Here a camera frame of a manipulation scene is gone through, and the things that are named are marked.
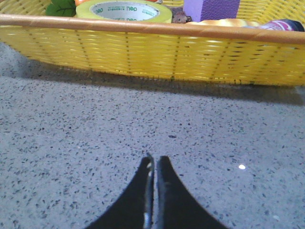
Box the yellow bread toy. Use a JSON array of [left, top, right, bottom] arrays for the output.
[[187, 19, 260, 27]]

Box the purple foam block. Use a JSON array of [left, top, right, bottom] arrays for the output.
[[183, 0, 240, 22]]

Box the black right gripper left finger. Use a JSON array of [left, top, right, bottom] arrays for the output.
[[87, 154, 154, 229]]

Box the yellow woven basket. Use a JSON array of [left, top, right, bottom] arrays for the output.
[[0, 0, 305, 86]]

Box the pink and black packet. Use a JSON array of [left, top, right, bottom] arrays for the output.
[[245, 19, 305, 32]]

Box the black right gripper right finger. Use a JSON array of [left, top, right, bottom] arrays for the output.
[[157, 156, 226, 229]]

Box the yellow tape roll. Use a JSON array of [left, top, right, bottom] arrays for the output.
[[76, 0, 172, 23]]

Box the brown ginger root toy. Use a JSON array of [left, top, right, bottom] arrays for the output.
[[170, 7, 192, 23]]

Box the orange toy carrot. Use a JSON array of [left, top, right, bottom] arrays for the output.
[[45, 0, 163, 18]]

